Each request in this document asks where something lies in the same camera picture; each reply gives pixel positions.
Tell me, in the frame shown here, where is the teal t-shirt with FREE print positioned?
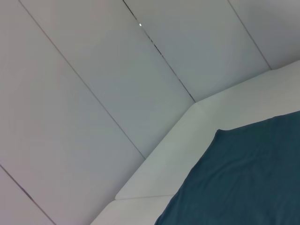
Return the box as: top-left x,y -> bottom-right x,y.
154,110 -> 300,225

